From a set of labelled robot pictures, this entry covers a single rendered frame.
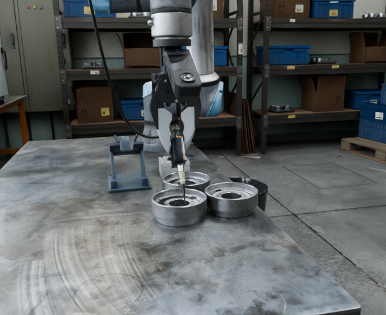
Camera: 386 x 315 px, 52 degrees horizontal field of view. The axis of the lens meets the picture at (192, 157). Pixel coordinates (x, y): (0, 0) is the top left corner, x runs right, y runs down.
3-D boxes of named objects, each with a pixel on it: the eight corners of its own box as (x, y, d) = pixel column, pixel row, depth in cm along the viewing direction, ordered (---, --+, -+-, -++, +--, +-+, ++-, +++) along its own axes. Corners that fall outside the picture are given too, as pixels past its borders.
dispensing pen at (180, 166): (179, 205, 69) (169, 120, 75) (176, 211, 73) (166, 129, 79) (191, 204, 70) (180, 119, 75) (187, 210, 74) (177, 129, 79)
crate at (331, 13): (334, 22, 485) (335, 3, 480) (354, 19, 450) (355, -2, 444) (296, 22, 472) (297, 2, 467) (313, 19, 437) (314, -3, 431)
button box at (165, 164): (190, 178, 99) (190, 160, 98) (162, 180, 98) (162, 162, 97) (184, 170, 107) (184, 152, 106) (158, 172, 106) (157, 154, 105)
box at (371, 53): (397, 62, 468) (401, 30, 459) (361, 64, 463) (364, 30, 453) (378, 62, 506) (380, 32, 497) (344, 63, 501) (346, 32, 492)
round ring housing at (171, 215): (179, 234, 68) (179, 211, 67) (141, 218, 75) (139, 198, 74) (218, 215, 76) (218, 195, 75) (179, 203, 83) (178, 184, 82)
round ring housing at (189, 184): (165, 205, 81) (164, 187, 80) (161, 189, 92) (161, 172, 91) (214, 202, 83) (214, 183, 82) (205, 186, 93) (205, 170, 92)
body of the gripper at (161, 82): (187, 101, 81) (186, 40, 78) (197, 106, 73) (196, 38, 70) (151, 102, 79) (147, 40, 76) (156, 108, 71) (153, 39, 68)
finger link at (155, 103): (172, 129, 76) (175, 83, 74) (174, 130, 74) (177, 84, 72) (148, 127, 75) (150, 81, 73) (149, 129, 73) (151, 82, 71)
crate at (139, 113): (166, 114, 466) (166, 95, 461) (169, 119, 430) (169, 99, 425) (122, 116, 459) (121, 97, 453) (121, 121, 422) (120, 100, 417)
